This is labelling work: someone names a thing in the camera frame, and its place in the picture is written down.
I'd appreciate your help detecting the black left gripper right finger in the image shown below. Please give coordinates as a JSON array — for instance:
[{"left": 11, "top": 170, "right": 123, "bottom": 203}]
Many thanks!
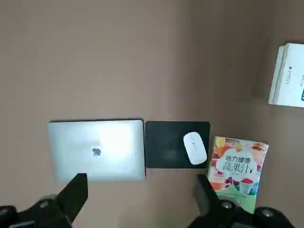
[{"left": 190, "top": 174, "right": 293, "bottom": 228}]

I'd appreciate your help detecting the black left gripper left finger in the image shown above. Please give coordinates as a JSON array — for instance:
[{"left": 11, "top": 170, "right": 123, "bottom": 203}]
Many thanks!
[{"left": 0, "top": 173, "right": 88, "bottom": 228}]

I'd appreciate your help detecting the colourful juice recipe book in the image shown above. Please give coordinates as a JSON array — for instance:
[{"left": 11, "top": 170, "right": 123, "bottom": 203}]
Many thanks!
[{"left": 206, "top": 136, "right": 269, "bottom": 214}]

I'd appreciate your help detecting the silver laptop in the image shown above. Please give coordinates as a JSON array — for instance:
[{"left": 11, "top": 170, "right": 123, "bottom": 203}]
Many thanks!
[{"left": 47, "top": 120, "right": 146, "bottom": 183}]

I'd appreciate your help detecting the thick white blue book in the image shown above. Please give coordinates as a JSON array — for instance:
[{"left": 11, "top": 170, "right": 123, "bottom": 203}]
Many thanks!
[{"left": 268, "top": 43, "right": 304, "bottom": 108}]

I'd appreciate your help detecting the white computer mouse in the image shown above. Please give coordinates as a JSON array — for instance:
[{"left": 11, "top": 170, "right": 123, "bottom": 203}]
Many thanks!
[{"left": 183, "top": 132, "right": 207, "bottom": 165}]

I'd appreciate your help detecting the black mouse mat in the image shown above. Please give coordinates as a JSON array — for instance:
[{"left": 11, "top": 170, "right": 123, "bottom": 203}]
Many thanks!
[{"left": 144, "top": 121, "right": 211, "bottom": 169}]

